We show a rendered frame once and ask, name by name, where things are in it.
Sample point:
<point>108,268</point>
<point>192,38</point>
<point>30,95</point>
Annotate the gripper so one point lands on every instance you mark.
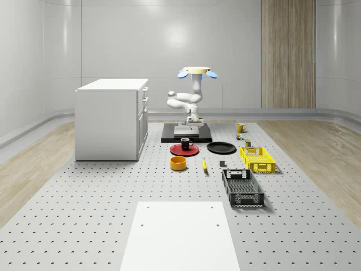
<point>194,122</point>

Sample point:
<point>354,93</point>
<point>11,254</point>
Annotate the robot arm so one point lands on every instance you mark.
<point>186,97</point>

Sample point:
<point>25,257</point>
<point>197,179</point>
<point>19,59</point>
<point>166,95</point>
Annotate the black mug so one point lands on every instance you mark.
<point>185,144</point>

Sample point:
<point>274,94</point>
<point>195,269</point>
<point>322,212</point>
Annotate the black stove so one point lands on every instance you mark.
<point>169,135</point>

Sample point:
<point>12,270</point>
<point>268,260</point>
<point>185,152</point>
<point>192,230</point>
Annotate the red plate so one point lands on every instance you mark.
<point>176,150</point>

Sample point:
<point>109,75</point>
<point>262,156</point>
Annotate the black plate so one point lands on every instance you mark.
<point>221,148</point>

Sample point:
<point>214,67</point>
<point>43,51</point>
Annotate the banana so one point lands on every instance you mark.
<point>204,165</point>

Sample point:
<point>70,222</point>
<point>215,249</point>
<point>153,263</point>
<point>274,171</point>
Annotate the yellow bowl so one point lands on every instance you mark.
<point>178,165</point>

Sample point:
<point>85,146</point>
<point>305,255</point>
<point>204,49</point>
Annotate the yellow mug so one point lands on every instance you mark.
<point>240,128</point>

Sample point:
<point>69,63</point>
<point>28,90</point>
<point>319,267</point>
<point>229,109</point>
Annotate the puzzle cube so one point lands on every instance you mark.
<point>239,137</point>

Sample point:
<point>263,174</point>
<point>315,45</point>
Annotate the grey cube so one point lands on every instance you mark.
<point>222,163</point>

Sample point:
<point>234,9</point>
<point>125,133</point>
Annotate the flat-sided can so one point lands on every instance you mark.
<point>247,143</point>

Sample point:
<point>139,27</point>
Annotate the yellow basket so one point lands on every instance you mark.
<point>258,166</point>

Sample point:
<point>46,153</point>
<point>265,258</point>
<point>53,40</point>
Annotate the white cabinet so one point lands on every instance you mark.
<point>110,121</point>

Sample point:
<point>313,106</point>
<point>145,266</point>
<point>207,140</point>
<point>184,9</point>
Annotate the dark grey basket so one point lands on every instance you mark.
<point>245,197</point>

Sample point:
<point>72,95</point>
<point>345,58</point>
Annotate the white board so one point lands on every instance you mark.
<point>180,237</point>

